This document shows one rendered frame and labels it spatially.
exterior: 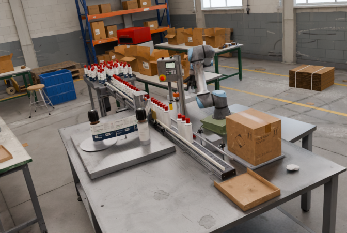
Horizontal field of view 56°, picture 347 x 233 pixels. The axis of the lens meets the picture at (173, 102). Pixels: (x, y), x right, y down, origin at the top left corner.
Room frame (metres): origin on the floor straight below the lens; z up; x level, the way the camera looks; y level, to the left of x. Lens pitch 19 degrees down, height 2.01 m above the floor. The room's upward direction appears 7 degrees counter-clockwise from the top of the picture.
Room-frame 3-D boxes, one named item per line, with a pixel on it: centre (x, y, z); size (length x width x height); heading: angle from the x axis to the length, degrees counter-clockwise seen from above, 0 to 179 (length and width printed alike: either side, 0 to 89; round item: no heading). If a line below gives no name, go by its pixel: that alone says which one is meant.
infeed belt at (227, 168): (2.57, 0.04, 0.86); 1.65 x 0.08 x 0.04; 24
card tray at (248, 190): (1.67, -0.37, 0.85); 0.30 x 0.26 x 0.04; 24
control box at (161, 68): (2.71, 0.01, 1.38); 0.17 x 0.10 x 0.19; 79
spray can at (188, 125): (2.29, -0.09, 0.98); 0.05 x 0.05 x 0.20
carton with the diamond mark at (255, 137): (2.07, -0.53, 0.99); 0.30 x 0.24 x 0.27; 26
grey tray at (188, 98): (3.17, -0.10, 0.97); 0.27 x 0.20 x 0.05; 35
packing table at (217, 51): (7.44, -0.65, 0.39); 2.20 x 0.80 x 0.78; 34
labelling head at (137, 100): (2.92, 0.30, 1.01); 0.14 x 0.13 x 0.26; 24
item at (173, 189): (2.42, 0.08, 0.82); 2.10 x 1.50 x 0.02; 24
